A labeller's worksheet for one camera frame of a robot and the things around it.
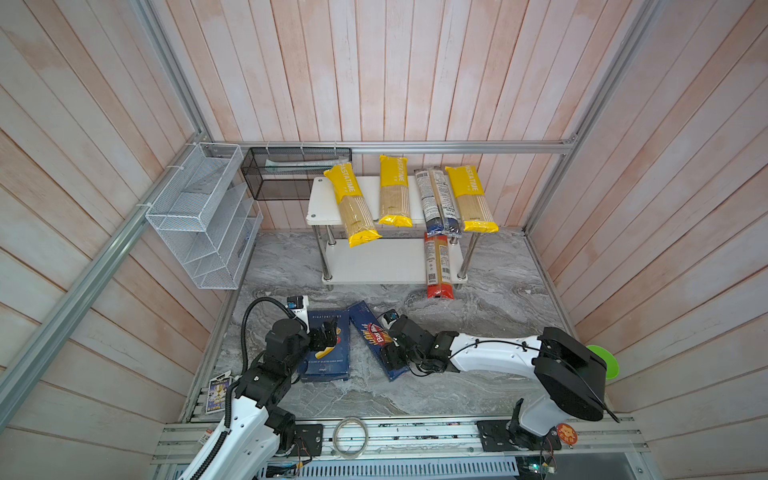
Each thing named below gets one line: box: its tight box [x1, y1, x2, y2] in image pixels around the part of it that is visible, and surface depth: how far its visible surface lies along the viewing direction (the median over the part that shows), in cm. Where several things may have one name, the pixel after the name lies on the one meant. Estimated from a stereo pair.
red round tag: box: [557, 423, 578, 446], surface depth 76 cm
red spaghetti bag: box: [424, 232, 454, 300], surface depth 99 cm
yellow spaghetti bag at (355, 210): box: [324, 162, 382, 248], surface depth 76 cm
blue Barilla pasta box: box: [301, 309, 350, 383], surface depth 82 cm
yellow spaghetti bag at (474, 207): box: [445, 165, 499, 233], surface depth 78 cm
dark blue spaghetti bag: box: [414, 166, 462, 237], surface depth 78 cm
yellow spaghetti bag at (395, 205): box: [378, 155, 413, 228], surface depth 80 cm
